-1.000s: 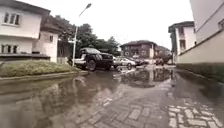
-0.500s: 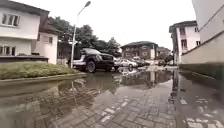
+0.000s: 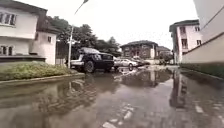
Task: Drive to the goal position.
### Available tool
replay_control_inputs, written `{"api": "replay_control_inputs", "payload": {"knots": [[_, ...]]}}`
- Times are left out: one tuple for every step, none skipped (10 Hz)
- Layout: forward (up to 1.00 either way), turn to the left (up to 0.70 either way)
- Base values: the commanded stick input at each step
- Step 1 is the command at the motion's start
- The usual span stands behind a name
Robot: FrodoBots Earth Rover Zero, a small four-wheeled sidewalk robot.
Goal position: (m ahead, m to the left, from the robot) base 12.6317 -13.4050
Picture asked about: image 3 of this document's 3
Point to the white car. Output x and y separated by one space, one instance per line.
125 62

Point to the black pickup truck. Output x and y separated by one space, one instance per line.
96 60

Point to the row of parked cars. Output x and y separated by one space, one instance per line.
141 61

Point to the water puddle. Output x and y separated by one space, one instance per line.
100 91

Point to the brown brick building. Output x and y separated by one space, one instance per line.
138 49

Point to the group of trees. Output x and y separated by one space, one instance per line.
83 36

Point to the street lamp pole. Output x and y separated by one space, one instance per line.
70 46

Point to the small building with dark roof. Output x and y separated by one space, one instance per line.
163 50

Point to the green bush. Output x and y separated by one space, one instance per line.
165 57

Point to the grey concrete kerb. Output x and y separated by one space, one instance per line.
40 80
200 73

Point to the low green plant bed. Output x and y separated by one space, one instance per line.
30 70

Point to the white building with dark roof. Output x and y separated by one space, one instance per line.
190 36

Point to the white house with dark roof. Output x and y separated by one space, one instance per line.
23 26

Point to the low green hedge strip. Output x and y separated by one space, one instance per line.
210 69

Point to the grey brick paved road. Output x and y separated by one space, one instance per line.
200 110

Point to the beige boundary wall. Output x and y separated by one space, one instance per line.
206 51

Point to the pale building behind wall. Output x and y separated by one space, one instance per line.
211 15

